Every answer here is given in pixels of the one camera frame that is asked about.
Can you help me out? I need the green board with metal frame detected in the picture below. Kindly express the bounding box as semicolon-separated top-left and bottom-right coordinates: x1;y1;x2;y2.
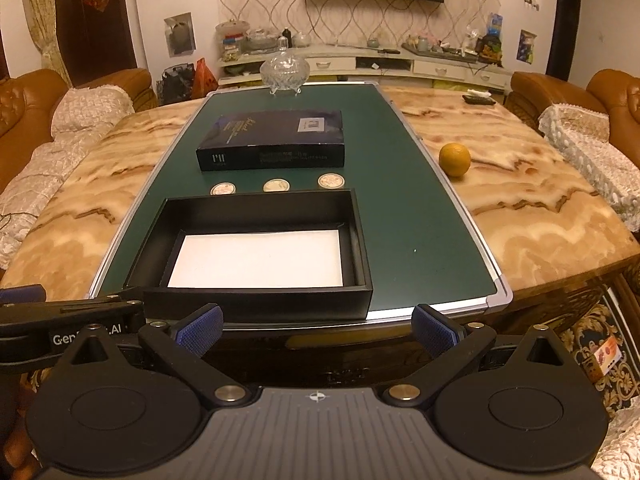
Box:
89;80;513;322

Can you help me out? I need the orange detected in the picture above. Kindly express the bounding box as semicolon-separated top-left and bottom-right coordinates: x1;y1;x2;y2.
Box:
439;143;472;177

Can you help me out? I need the brown leather armchair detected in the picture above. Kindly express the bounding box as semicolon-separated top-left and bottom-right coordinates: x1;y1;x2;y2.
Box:
509;69;640;171

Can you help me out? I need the white lace sofa cover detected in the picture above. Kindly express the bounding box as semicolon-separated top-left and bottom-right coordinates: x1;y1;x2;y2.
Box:
0;85;136;271

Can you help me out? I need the glass candy dish with lid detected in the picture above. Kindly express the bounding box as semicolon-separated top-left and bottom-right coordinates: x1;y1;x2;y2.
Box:
260;36;309;96

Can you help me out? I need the patterned carpet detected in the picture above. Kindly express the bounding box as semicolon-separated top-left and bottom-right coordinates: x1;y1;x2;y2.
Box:
557;282;640;413

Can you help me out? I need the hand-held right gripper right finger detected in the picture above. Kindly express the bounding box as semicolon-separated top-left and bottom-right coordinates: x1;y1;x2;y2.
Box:
381;304;575;407

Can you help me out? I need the cream television cabinet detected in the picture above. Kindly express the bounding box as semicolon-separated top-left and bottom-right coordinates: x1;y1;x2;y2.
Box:
217;42;513;95

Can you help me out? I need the gold curtain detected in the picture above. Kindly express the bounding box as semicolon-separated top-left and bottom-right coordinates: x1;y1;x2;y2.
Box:
19;0;74;87

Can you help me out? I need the black gift box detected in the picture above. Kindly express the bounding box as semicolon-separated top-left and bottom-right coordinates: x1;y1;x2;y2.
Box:
122;189;375;323

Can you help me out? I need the brown leather sofa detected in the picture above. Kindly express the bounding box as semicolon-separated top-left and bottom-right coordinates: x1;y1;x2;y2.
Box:
0;67;153;196

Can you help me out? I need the clear plastic storage jar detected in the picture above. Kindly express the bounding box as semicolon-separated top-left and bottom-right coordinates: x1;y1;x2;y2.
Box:
215;20;251;64

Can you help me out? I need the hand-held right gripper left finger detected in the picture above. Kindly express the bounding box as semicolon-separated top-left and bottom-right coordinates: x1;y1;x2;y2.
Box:
59;303;252;408

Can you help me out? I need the marble desktop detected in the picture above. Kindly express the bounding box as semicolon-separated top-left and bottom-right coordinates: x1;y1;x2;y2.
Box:
0;82;640;311

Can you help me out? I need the dark blue box lid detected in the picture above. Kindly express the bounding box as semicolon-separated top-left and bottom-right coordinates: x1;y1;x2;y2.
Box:
195;109;347;172

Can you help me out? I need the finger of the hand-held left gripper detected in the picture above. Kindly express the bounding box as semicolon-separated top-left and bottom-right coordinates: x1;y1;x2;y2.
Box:
0;284;47;307
59;286;146;318

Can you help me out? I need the black mesh bin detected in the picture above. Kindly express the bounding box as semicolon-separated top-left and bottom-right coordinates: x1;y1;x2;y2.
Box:
160;63;197;107

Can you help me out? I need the cream lace armchair cover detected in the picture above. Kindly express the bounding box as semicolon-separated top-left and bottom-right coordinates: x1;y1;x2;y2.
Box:
537;104;640;233

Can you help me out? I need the orange plastic bag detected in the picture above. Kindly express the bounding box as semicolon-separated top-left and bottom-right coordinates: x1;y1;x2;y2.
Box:
193;58;219;99

